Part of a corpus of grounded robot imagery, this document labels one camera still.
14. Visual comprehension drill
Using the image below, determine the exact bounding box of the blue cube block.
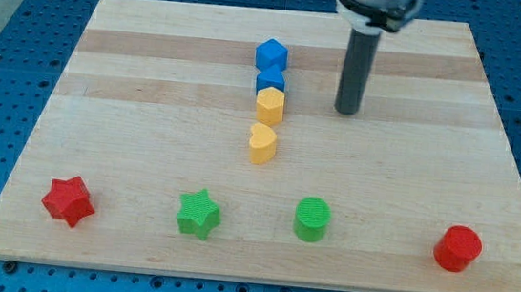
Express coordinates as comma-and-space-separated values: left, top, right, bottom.
255, 38, 289, 71

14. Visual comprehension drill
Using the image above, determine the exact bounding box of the green star block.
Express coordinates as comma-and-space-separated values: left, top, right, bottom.
176, 189, 221, 241

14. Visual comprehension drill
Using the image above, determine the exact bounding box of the yellow heart block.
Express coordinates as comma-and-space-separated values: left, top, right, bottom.
248, 122, 278, 165

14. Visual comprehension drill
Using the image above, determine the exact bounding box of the wooden board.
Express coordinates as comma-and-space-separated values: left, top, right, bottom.
0, 0, 521, 292

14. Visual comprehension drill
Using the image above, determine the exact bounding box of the yellow hexagon block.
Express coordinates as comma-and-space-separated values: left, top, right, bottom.
256, 87, 285, 126

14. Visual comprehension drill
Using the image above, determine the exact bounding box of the green cylinder block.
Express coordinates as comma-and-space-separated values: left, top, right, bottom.
293, 197, 332, 243

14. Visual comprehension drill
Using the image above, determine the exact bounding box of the red star block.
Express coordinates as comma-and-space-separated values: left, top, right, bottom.
41, 177, 95, 228

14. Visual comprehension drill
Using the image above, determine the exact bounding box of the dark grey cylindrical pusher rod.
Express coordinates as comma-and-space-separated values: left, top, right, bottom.
334, 30, 382, 115

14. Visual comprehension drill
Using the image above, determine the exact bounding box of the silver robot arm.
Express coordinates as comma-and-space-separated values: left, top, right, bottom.
334, 0, 425, 115

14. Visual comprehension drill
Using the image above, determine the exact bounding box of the blue triangular block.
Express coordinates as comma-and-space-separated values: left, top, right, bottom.
255, 65, 286, 93

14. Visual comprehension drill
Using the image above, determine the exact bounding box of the red cylinder block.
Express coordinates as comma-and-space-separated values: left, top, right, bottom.
433, 225, 483, 273

